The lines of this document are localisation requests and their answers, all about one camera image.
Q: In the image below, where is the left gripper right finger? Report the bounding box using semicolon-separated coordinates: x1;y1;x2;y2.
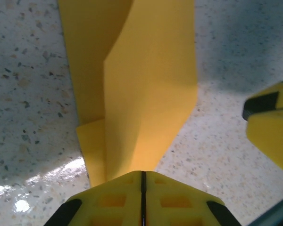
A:
144;170;242;226

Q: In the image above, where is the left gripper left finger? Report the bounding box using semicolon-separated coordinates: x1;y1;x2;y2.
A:
44;170;142;226

